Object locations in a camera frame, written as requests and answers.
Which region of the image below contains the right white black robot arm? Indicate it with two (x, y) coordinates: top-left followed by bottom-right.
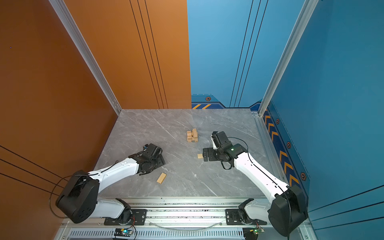
(202, 132), (308, 238)

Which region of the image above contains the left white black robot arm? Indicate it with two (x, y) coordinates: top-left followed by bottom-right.
(55, 144), (165, 225)

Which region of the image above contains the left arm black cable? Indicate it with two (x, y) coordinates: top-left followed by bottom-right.
(48, 160), (119, 219)

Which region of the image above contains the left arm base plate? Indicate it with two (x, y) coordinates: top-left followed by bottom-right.
(104, 209), (147, 226)

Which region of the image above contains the aluminium corner post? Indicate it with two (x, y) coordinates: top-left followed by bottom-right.
(49, 0), (122, 115)
(258, 0), (319, 117)

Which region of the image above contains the right green circuit board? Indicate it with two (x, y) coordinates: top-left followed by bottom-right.
(243, 227), (265, 240)

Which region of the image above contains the left green circuit board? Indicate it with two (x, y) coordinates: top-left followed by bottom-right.
(113, 228), (135, 240)

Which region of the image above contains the green circuit board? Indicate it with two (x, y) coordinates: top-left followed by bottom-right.
(113, 228), (135, 240)
(243, 227), (265, 240)

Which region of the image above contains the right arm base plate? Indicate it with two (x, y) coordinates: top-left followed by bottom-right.
(225, 209), (267, 226)

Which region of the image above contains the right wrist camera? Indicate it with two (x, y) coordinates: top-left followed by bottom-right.
(211, 131), (220, 150)

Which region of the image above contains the aluminium rail frame front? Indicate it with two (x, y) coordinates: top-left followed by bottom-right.
(53, 196), (318, 240)

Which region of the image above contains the right aluminium corner post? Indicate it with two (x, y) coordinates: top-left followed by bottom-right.
(258, 0), (319, 117)

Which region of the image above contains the left aluminium corner post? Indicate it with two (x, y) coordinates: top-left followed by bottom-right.
(49, 0), (122, 115)

